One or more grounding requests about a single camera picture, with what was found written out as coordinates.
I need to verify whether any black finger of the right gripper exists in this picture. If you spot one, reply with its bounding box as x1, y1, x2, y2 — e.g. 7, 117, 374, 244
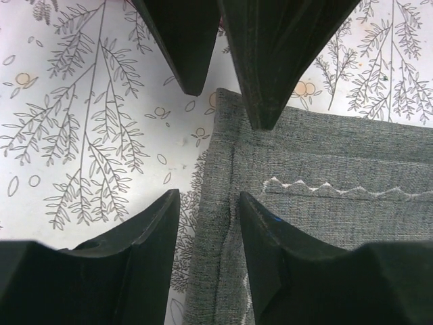
219, 0, 358, 130
133, 0, 221, 95

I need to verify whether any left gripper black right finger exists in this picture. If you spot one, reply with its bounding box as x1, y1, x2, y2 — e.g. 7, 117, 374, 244
239, 192, 432, 324

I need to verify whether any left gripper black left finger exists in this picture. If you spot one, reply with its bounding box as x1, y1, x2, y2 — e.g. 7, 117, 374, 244
1, 189, 180, 324

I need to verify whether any grey cloth napkin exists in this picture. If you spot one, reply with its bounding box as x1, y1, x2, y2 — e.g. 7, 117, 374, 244
183, 88, 432, 324

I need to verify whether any floral tablecloth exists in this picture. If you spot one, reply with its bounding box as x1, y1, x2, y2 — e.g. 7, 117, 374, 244
1, 1, 432, 324

